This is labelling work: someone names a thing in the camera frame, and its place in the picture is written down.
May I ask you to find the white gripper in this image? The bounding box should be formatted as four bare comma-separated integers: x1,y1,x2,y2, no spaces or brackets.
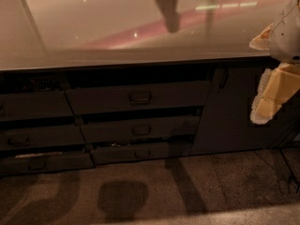
249,0,300,125

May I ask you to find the dark drawer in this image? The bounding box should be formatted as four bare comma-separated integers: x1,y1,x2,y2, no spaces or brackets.
0,151,94,176
0,91,72,122
81,115,200,143
66,81,210,114
90,140,192,165
0,125,84,151

